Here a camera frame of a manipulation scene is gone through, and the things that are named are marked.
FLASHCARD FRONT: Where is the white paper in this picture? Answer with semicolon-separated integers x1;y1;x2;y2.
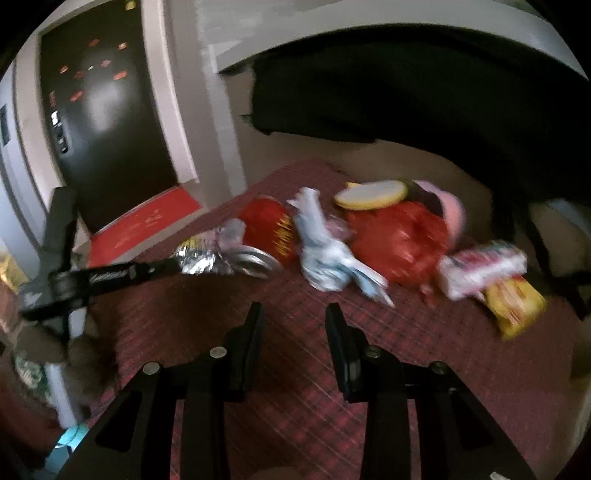
288;187;394;308

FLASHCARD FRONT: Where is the red plastic bag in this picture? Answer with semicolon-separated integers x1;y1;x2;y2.
346;201;449;288

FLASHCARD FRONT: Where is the red paper cup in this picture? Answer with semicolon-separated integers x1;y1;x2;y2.
238;196;297;266

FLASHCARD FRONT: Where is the white red wrapper box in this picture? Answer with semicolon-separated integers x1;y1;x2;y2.
437;241;528;301

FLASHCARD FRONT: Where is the pink sponge with purple pad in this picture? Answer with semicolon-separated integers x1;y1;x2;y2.
334;180;467;250

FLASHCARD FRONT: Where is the yellow snack bag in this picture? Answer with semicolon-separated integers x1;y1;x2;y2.
484;276;547;340

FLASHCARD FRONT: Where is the red door mat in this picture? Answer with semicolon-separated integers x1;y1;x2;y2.
88;186;201;267

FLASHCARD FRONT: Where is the red plaid tablecloth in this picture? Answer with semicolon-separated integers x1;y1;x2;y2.
87;157;583;480

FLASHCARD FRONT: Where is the black door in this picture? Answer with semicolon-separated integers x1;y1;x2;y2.
40;1;177;233

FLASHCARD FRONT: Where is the grey counter ledge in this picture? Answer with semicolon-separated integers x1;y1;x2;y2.
214;0;590;80

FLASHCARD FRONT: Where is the black hanging bag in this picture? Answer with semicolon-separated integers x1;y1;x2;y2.
250;24;590;316

